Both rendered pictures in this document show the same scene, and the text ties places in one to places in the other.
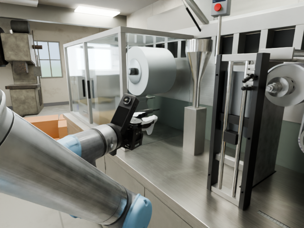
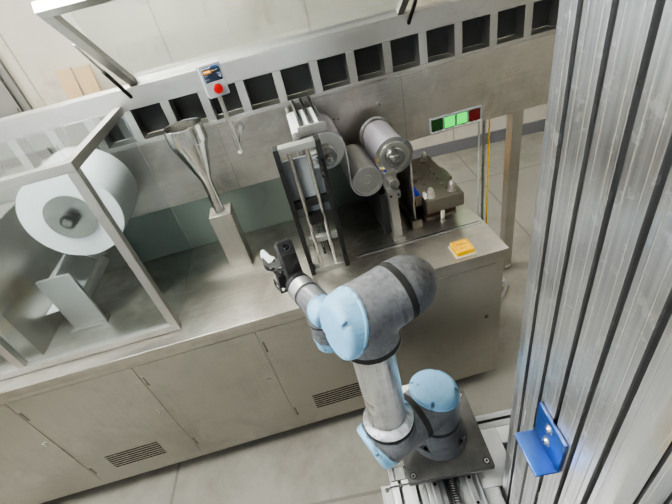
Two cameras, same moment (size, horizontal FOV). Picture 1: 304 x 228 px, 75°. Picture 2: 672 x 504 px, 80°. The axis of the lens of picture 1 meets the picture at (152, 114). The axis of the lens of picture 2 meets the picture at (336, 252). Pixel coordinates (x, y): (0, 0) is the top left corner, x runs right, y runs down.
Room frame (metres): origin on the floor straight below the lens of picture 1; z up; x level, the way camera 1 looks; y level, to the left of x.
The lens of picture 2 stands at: (-0.06, 0.73, 1.91)
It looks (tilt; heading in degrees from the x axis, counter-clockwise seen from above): 37 degrees down; 304
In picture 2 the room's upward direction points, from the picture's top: 15 degrees counter-clockwise
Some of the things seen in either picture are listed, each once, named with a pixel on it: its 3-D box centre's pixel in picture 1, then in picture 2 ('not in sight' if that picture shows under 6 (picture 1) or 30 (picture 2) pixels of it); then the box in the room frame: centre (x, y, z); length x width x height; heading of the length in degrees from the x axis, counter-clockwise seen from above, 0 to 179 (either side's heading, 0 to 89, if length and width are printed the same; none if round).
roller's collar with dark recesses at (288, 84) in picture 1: (281, 86); (327, 154); (0.66, -0.42, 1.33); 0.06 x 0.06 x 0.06; 37
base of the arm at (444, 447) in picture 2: not in sight; (437, 423); (0.12, 0.20, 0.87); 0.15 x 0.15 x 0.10
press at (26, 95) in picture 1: (21, 68); not in sight; (5.87, 3.75, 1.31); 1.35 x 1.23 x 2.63; 32
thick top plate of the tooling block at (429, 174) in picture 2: not in sight; (427, 182); (0.42, -0.83, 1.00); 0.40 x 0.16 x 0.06; 127
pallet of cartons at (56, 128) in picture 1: (59, 133); not in sight; (3.29, 1.60, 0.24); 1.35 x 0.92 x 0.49; 115
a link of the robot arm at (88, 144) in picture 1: (77, 151); (317, 306); (0.42, 0.17, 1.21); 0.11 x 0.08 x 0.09; 148
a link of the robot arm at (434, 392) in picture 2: not in sight; (432, 400); (0.13, 0.20, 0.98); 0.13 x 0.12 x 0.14; 58
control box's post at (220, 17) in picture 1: (218, 40); (229, 124); (0.93, -0.29, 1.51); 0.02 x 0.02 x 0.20
